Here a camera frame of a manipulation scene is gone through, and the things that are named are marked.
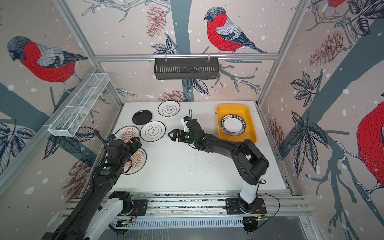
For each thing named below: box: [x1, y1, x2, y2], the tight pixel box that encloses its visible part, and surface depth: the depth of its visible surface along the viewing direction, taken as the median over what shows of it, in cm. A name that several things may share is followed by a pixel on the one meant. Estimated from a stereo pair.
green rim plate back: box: [220, 114, 247, 137], surface depth 106 cm
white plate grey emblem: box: [140, 120, 166, 142], surface depth 106 cm
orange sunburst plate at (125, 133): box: [115, 125, 140, 144], surface depth 106 cm
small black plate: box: [132, 109, 153, 125], surface depth 115 cm
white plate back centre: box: [157, 100, 181, 117], surface depth 120 cm
